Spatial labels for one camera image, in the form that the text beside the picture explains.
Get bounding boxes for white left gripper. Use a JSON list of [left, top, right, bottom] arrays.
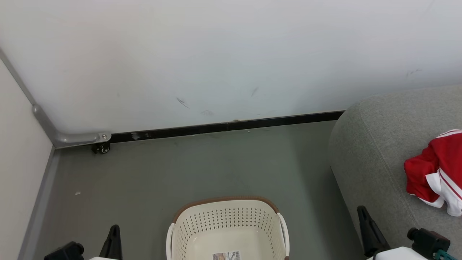
[[88, 225, 122, 260]]

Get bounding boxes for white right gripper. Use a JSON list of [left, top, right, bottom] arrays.
[[357, 206, 428, 260]]

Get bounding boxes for red shorts white hem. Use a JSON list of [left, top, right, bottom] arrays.
[[404, 146, 444, 208]]

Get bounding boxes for red white striped jersey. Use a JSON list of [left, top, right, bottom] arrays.
[[426, 129, 462, 217]]

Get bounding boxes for grey fabric sofa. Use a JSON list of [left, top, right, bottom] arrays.
[[328, 85, 462, 260]]

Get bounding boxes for cream perforated laundry basket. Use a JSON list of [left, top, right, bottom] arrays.
[[166, 196, 290, 260]]

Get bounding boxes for barcode label sticker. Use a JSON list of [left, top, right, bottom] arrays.
[[212, 251, 241, 260]]

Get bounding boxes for black baseboard strip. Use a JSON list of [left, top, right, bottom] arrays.
[[111, 111, 344, 144]]

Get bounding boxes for grey metal frame tube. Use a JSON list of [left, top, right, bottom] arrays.
[[0, 49, 112, 148]]

